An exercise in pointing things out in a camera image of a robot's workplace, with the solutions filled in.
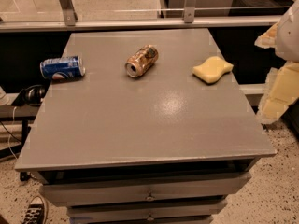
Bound blue Pepsi can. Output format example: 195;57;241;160
40;56;85;80

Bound glass railing with metal frame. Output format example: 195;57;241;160
0;0;296;33

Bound black and white sneaker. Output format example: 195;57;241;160
21;196;48;224

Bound yellow sponge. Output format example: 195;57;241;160
192;56;234;84

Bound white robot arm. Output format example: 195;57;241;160
254;2;299;124

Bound grey drawer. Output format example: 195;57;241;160
40;172;251;206
67;199;227;223

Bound black headphones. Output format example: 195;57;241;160
11;85;46;106

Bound white cable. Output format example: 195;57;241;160
7;105;21;161

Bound upper grey drawer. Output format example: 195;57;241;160
40;172;251;206

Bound grey drawer cabinet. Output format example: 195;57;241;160
16;29;275;224

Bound lower grey drawer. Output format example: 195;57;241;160
67;199;227;223

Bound orange soda can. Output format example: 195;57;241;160
125;45;159;78

